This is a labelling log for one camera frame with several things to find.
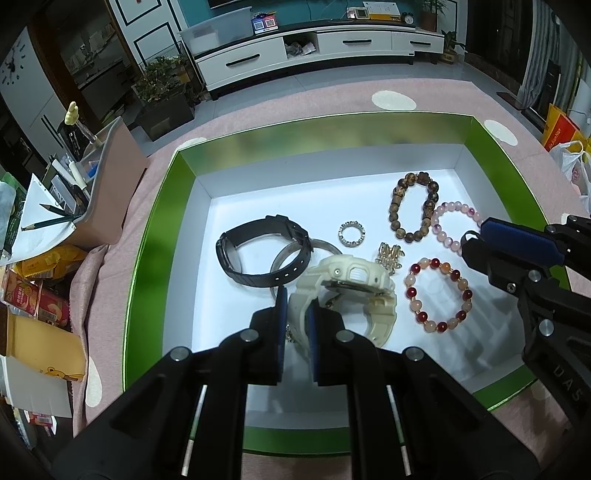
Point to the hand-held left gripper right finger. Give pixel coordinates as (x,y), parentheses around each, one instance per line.
(315,332)

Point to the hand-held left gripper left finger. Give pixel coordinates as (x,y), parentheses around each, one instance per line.
(280,332)

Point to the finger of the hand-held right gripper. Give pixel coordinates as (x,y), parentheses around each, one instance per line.
(503,267)
(517,240)

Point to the cream wristwatch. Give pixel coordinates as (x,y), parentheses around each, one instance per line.
(351,277)

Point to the black wristwatch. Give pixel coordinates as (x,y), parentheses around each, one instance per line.
(258,228)

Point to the gold cluster trinket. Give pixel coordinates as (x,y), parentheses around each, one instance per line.
(390,256)

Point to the green cardboard box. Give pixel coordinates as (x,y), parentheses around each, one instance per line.
(240,203)

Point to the white plastic bag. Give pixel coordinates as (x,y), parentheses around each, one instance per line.
(575,175)

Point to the grey bangle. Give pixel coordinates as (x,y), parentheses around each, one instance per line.
(328,244)

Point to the yellow paper bag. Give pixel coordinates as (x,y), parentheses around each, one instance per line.
(561,129)

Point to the small potted plant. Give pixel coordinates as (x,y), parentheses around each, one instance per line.
(452,46)

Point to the beige storage bin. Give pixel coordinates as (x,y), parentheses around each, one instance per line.
(120,184)

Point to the yellow snack packet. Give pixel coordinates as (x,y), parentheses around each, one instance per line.
(51,261)

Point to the small alarm clock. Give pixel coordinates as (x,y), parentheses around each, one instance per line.
(407,18)

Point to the large plant in dark planter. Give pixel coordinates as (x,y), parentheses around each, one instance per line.
(161,110)

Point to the bunch of pens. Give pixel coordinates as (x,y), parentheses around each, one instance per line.
(76,180)

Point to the white paper sheet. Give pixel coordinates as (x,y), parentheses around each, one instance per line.
(41,242)

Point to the red snack packets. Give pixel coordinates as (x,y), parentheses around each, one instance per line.
(27,295)

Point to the green pencil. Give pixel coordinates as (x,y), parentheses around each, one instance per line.
(48,225)
(55,210)

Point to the white desk calendar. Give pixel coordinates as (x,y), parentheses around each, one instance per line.
(382,11)

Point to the white TV cabinet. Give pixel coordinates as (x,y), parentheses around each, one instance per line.
(240,60)

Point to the yellow figure pen topper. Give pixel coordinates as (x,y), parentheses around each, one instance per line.
(71,113)

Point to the clear plastic storage box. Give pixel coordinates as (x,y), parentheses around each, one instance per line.
(217,27)

